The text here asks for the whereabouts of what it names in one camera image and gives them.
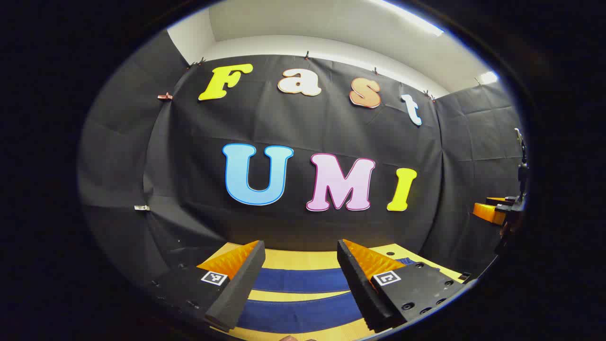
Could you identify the black backdrop cloth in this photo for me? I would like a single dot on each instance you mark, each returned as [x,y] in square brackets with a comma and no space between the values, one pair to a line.
[303,128]

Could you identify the blue denim jeans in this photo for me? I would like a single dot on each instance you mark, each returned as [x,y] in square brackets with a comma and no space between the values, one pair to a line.
[303,280]

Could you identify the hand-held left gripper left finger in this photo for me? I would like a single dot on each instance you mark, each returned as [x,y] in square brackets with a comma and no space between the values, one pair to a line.
[239,289]

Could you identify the ceiling light strip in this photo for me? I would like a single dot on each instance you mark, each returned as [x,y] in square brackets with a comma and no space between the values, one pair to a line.
[488,77]

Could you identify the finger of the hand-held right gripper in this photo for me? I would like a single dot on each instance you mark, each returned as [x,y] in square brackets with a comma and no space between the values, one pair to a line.
[497,200]
[487,213]

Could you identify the red backdrop clip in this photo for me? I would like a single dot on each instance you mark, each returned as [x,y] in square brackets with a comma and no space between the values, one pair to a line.
[164,96]

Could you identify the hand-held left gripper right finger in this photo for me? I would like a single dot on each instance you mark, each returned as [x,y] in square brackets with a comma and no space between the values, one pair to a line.
[357,289]

